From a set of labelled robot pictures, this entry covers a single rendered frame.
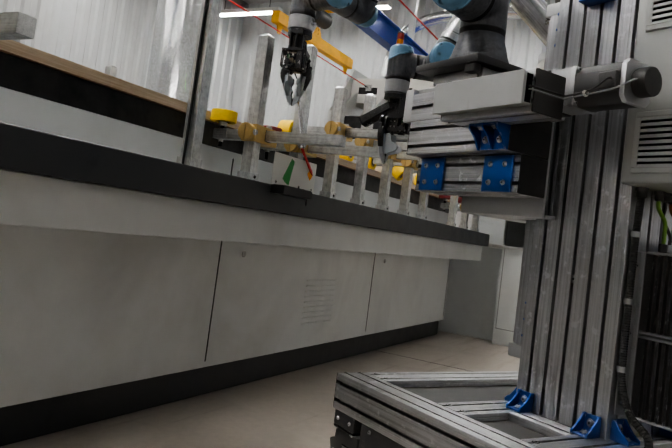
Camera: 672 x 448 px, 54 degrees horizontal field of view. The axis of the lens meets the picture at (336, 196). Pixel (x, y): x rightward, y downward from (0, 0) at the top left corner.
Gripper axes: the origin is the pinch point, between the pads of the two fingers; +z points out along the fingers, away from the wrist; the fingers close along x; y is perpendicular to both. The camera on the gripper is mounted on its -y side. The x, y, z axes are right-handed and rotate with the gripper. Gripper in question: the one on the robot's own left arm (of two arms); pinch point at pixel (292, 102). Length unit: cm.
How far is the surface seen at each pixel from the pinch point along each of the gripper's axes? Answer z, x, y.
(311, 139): 11.1, 8.1, 6.2
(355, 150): 9.9, 18.2, -16.7
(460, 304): 74, 76, -276
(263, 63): -9.3, -8.9, 4.5
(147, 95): 6.0, -35.3, 19.4
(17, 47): 5, -49, 57
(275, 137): 11.1, -3.1, 2.2
